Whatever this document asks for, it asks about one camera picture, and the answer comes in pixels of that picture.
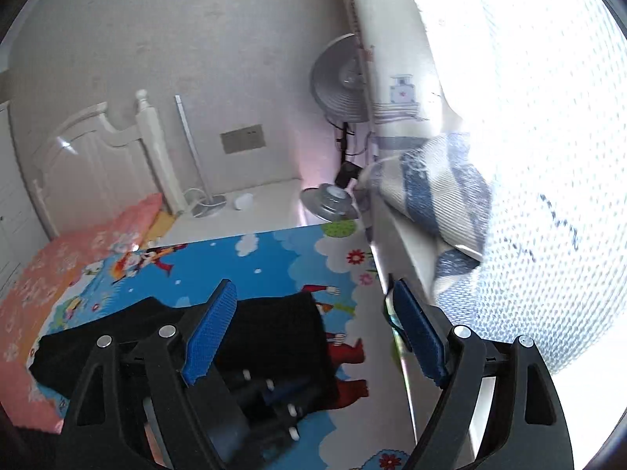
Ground black pants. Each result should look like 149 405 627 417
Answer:
29 292 351 415

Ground blue cartoon bed sheet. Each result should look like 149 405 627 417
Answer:
29 223 413 469

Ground yellow pillow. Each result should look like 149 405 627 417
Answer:
140 210 176 249

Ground pink floral quilt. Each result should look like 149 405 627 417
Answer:
1 194 163 434

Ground white floor lamp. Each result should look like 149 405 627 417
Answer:
174 94 227 219

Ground white charger adapter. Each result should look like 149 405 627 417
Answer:
233 192 254 211

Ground white wardrobe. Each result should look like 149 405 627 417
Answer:
0 102 49 298

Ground white nightstand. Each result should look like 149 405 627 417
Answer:
159 179 314 246

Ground white bed headboard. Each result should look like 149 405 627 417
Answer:
32 89 188 238

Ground white drawer cabinet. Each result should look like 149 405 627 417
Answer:
364 195 487 466

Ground round grey heater fan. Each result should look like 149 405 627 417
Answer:
309 33 369 123

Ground blue white patterned curtain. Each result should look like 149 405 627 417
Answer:
350 0 626 371

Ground grey wall socket panel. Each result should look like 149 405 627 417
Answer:
220 124 266 155

